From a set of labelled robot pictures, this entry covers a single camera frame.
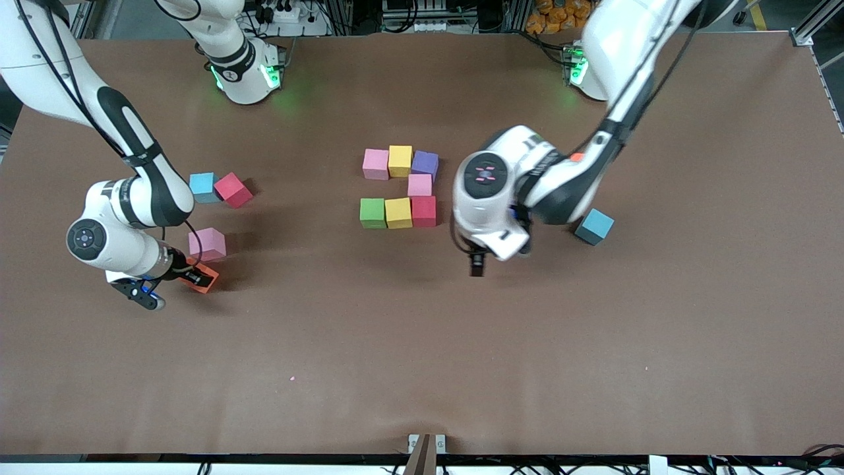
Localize red foam cube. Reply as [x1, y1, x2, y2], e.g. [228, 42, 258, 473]
[411, 196, 437, 228]
[214, 172, 254, 210]

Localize yellow foam cube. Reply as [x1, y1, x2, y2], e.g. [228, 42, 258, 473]
[388, 145, 413, 178]
[385, 197, 413, 230]

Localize green foam cube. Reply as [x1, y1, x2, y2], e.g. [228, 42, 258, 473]
[359, 198, 387, 230]

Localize blue foam cube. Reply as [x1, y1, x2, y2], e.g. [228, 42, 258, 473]
[189, 172, 219, 205]
[575, 208, 615, 246]

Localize bag of orange fruit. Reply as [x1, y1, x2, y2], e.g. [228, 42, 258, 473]
[526, 0, 594, 35]

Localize silver equipment rack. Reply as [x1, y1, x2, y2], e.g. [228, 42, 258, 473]
[381, 0, 462, 34]

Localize white power strip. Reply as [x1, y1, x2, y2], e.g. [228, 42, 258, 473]
[254, 0, 311, 24]

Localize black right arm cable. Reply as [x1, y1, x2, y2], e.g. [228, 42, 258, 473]
[16, 0, 204, 265]

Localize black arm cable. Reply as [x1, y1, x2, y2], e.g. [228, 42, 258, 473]
[452, 0, 706, 258]
[16, 0, 204, 265]

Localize metal table edge bracket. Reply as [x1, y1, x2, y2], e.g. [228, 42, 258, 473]
[407, 433, 447, 475]

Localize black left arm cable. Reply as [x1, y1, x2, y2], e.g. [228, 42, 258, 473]
[452, 0, 706, 258]

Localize aluminium frame profile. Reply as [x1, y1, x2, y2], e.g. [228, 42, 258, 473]
[790, 0, 844, 48]

